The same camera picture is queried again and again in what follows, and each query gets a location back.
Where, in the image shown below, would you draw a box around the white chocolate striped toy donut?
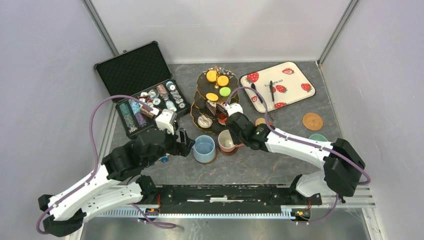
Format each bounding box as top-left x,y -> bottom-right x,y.
197,114 -> 213,129

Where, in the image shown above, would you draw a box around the amber glass saucer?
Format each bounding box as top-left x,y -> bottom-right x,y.
196,152 -> 218,165

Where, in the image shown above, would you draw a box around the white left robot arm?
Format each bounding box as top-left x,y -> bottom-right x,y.
36,128 -> 195,237

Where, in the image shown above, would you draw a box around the strawberry layer cake slice toy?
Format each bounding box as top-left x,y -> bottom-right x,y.
216,102 -> 228,115

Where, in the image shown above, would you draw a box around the three-tier black gold cake stand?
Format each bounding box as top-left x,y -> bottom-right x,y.
190,66 -> 240,134

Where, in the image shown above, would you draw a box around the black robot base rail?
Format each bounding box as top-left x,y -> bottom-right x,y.
137,184 -> 323,221

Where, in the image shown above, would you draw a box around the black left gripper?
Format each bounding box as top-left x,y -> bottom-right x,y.
144,121 -> 196,168

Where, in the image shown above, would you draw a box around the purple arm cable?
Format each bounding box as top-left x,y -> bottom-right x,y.
35,95 -> 155,235
225,86 -> 372,225

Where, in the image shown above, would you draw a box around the chocolate cake slice toy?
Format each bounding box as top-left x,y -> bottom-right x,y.
205,100 -> 217,117

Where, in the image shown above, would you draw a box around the woven rattan coaster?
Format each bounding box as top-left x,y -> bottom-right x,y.
302,112 -> 324,131

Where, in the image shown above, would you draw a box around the small orange brown cup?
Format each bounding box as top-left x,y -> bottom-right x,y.
254,117 -> 274,127

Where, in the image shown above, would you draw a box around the mint green cup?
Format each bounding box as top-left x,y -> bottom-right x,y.
309,133 -> 328,142

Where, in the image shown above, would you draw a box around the orange toy macaron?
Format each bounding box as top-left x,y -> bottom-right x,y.
206,92 -> 219,102
216,75 -> 230,87
205,70 -> 218,83

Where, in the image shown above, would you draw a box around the green toy macaron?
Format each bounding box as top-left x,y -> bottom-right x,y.
219,86 -> 232,97

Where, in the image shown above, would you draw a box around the black handled metal tongs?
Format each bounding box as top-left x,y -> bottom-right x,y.
250,80 -> 277,121

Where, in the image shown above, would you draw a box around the cream strawberry serving tray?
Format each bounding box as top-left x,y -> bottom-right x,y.
239,61 -> 316,112

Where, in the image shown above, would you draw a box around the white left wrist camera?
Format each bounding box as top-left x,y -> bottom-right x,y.
150,107 -> 177,135

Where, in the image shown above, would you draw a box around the light blue mug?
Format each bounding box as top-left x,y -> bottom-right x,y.
192,135 -> 217,162

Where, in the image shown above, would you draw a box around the red strawberry toy tart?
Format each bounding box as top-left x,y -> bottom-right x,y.
217,114 -> 228,126

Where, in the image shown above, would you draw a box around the pink mug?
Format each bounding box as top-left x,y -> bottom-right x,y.
217,129 -> 244,152

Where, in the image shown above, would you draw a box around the dark brown wooden coaster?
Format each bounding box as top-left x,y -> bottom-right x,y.
218,148 -> 238,156

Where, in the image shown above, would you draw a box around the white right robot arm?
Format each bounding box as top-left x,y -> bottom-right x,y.
226,112 -> 366,204

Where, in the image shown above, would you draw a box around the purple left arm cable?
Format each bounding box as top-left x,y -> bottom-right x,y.
35,95 -> 155,235

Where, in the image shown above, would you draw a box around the black poker chip case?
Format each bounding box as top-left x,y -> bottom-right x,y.
94,41 -> 191,118

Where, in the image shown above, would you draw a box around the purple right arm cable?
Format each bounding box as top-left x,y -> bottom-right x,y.
225,86 -> 372,225

